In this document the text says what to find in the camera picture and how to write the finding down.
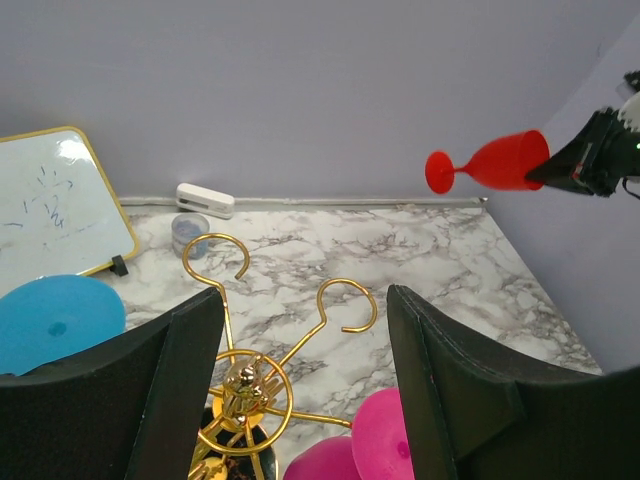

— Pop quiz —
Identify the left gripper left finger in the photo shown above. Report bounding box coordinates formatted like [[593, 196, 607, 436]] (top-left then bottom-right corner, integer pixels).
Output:
[[1, 288, 224, 479]]

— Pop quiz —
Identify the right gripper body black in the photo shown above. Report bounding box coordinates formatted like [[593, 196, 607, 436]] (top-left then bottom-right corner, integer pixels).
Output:
[[574, 107, 631, 197]]

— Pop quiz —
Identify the pink wine glass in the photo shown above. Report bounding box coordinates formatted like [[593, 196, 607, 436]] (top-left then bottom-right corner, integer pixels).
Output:
[[284, 388, 414, 480]]

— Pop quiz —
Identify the small whiteboard gold frame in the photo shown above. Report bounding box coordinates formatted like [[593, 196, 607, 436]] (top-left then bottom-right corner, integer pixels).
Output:
[[0, 126, 139, 293]]

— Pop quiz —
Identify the white eraser box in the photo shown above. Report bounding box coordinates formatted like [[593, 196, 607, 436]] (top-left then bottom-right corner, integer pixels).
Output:
[[176, 183, 235, 219]]

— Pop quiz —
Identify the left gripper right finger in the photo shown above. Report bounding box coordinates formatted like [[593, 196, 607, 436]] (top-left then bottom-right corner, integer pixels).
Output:
[[386, 285, 639, 479]]

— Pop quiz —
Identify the small clear plastic cup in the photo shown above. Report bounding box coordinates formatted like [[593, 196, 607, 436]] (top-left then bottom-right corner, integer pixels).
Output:
[[171, 213, 210, 260]]

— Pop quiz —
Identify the blue wine glass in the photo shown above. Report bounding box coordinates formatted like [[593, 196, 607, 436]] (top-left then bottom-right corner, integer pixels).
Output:
[[1, 275, 126, 375]]

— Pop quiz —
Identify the gold wire glass rack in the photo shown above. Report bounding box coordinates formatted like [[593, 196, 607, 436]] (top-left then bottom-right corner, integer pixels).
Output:
[[181, 233, 378, 479]]

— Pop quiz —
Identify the red wine glass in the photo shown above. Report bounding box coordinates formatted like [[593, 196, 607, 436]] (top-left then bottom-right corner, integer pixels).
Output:
[[424, 130, 550, 194]]

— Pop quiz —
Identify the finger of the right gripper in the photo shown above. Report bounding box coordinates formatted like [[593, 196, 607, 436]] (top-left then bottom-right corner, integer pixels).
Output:
[[548, 112, 600, 165], [525, 158, 587, 189]]

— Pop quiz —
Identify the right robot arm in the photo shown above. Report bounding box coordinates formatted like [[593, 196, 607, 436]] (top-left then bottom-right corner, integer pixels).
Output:
[[525, 71, 639, 198]]

